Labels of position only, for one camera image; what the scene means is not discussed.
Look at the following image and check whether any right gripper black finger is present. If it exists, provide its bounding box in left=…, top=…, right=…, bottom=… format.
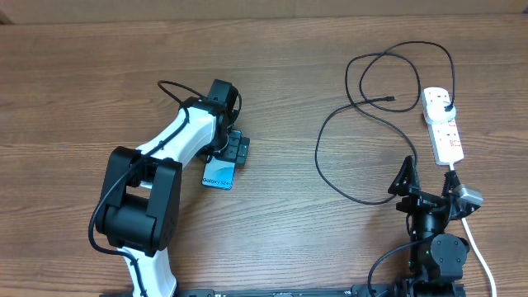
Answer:
left=388, top=155, right=421, bottom=196
left=441, top=170, right=461, bottom=196

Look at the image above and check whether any smartphone with lit screen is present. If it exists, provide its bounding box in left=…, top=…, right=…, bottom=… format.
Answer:
left=202, top=158, right=236, bottom=191

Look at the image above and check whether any black charger cable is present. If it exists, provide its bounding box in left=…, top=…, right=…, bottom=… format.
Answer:
left=314, top=40, right=456, bottom=206

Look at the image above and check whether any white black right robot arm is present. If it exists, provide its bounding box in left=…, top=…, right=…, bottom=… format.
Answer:
left=366, top=156, right=483, bottom=296

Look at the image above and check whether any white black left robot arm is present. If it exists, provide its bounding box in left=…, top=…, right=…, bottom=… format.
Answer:
left=87, top=79, right=250, bottom=296

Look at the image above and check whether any white charger adapter plug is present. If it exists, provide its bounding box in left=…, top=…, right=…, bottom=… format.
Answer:
left=423, top=101, right=456, bottom=125

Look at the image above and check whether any white power strip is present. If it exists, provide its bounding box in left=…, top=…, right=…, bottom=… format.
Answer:
left=421, top=87, right=464, bottom=169

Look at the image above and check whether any white power strip cord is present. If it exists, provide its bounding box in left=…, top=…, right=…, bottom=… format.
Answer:
left=448, top=163, right=498, bottom=297

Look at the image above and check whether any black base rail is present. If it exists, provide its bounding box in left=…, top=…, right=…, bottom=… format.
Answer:
left=98, top=284, right=467, bottom=297

